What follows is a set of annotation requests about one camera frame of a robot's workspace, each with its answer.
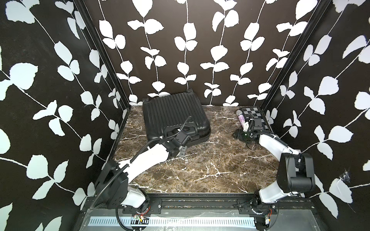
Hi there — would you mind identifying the white slotted cable duct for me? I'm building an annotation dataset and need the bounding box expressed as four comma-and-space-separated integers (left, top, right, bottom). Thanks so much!
87, 216, 257, 228

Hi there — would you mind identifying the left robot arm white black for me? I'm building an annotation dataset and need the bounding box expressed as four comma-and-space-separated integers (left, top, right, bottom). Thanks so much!
90, 131, 191, 209

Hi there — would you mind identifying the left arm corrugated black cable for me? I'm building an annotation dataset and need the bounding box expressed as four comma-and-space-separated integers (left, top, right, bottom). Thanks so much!
86, 138, 162, 211

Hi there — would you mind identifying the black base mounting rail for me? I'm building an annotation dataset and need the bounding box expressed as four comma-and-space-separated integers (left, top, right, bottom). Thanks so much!
83, 192, 316, 216

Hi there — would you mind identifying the black white checkered board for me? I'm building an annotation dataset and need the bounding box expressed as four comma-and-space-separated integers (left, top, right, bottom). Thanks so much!
240, 106, 273, 133

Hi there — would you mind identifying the black ribbed hard-shell suitcase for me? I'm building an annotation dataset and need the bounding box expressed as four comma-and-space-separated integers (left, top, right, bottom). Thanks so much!
142, 89, 211, 146

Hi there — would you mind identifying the purple glitter tube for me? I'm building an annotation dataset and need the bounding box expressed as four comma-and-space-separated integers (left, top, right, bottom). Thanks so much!
236, 110, 245, 127

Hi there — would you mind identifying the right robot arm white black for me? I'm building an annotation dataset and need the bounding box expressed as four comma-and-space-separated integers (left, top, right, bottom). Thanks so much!
233, 128, 316, 205

